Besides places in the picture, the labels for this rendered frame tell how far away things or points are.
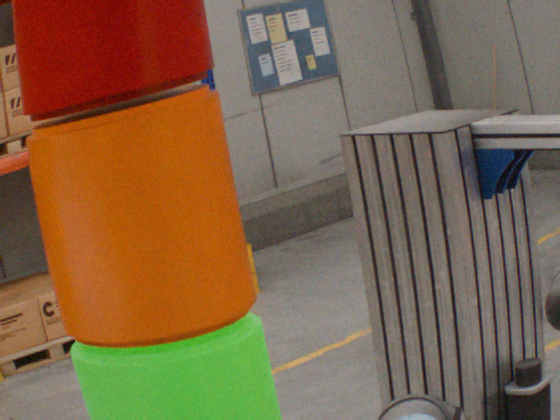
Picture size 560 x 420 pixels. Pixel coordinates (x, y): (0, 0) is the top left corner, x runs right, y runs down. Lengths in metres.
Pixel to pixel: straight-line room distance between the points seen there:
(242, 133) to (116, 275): 11.71
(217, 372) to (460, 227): 1.80
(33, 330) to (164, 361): 8.80
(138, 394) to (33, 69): 0.08
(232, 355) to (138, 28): 0.08
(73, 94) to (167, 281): 0.05
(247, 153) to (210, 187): 11.73
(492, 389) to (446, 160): 0.44
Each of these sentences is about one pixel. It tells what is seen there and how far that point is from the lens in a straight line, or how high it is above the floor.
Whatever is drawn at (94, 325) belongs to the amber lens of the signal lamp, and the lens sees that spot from 0.28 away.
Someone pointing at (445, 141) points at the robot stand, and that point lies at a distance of 2.05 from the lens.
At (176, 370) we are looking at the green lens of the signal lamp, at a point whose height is 2.21.
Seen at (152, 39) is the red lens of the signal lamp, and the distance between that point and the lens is 0.27.
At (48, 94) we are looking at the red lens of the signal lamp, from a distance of 0.28.
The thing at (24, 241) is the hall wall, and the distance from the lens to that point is 10.50.
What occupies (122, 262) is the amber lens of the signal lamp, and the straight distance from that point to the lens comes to 0.28.
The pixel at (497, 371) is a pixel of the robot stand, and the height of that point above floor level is 1.57.
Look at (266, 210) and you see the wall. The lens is 12.00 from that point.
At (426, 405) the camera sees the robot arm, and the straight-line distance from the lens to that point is 1.86.
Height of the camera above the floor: 2.29
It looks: 10 degrees down
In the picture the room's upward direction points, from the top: 10 degrees counter-clockwise
